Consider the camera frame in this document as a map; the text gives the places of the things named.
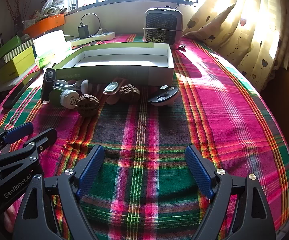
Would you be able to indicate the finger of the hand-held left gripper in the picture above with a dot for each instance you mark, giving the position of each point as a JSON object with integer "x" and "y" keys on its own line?
{"x": 19, "y": 131}
{"x": 44, "y": 137}

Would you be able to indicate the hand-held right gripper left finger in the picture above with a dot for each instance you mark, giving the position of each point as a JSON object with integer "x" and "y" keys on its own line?
{"x": 92, "y": 170}

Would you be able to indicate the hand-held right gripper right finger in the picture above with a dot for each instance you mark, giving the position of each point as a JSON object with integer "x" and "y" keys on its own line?
{"x": 198, "y": 170}

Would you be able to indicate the white ribbed round cap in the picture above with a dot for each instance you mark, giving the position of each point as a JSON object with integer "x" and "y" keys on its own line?
{"x": 70, "y": 99}

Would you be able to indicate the black bike light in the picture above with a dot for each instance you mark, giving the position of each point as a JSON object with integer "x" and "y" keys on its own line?
{"x": 48, "y": 85}

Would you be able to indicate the brown walnut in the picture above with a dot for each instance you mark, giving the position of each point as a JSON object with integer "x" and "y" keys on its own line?
{"x": 129, "y": 93}
{"x": 87, "y": 105}

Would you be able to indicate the white mushroom-shaped gadget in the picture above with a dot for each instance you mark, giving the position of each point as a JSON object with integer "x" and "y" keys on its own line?
{"x": 85, "y": 84}

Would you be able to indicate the black round gadget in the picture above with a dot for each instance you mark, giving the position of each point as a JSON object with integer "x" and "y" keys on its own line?
{"x": 163, "y": 96}

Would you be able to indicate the pink clip with grey pad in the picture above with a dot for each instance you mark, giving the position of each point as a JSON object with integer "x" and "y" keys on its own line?
{"x": 111, "y": 88}

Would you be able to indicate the green white cardboard box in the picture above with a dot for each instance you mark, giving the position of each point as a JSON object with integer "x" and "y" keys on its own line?
{"x": 109, "y": 75}

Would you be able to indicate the black smartphone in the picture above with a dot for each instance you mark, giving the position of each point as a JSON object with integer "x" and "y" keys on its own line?
{"x": 22, "y": 90}

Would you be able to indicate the yellow-green box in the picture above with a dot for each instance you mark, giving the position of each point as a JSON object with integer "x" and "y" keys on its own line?
{"x": 19, "y": 62}

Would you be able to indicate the dark green box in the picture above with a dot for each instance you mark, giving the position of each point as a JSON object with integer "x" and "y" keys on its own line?
{"x": 8, "y": 46}

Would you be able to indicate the green tissue pack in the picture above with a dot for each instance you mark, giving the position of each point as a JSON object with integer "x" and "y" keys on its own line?
{"x": 52, "y": 45}

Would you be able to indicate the orange plastic tray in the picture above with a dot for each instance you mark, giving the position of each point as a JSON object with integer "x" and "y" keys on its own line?
{"x": 47, "y": 25}

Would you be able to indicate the black charger adapter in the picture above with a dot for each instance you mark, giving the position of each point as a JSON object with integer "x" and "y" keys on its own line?
{"x": 83, "y": 31}

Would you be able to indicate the white power strip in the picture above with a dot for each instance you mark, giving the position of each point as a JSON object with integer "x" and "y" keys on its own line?
{"x": 104, "y": 35}

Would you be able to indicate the dried twig bouquet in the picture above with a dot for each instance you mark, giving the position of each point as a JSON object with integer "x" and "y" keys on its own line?
{"x": 17, "y": 10}

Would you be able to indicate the crumpled plastic bag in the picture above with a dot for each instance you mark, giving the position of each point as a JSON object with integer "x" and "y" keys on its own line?
{"x": 53, "y": 6}

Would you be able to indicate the cream heart print pillow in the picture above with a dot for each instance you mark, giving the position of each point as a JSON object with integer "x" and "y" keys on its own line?
{"x": 209, "y": 25}

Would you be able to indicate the small grey space heater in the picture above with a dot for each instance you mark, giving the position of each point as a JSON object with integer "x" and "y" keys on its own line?
{"x": 163, "y": 25}

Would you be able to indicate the cream heart print curtain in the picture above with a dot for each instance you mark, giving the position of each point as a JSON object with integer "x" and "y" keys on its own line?
{"x": 259, "y": 30}

